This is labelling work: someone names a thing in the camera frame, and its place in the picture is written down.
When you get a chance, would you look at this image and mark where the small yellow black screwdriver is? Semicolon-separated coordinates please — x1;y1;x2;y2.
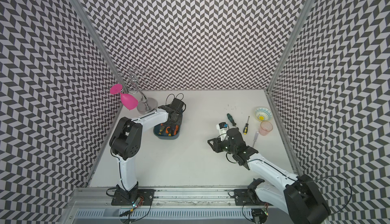
243;117;250;135

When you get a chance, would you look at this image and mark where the long orange black screwdriver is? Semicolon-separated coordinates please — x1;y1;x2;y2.
174;124;179;135

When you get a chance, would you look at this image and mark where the green handled screwdriver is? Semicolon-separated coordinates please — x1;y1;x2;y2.
227;113;237;126

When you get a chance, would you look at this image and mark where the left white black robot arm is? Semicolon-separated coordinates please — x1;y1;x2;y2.
109;99;186;203

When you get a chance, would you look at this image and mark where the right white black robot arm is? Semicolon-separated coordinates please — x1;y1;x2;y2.
207;128;331;224

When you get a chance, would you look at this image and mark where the teal plastic storage box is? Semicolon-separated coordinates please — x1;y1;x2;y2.
153;106;184;140

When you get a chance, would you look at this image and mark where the pink translucent cup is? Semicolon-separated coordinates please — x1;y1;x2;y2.
259;121;273;136

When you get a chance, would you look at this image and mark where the patterned ceramic bowl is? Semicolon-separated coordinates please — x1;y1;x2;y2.
254;107;273;121

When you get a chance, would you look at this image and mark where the pink plastic wine glass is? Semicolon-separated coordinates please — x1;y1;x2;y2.
110;84;139;110

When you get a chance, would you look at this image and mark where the chrome glass holder stand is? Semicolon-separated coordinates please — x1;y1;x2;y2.
118;68;158;114

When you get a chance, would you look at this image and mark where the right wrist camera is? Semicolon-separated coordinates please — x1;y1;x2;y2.
216;122;229;141

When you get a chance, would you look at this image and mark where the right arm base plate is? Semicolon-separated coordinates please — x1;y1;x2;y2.
231;178;265;206

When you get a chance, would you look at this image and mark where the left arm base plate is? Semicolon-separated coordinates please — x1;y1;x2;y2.
111;188;155;206

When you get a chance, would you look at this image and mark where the aluminium front rail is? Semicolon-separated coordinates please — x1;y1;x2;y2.
67;186;249;209

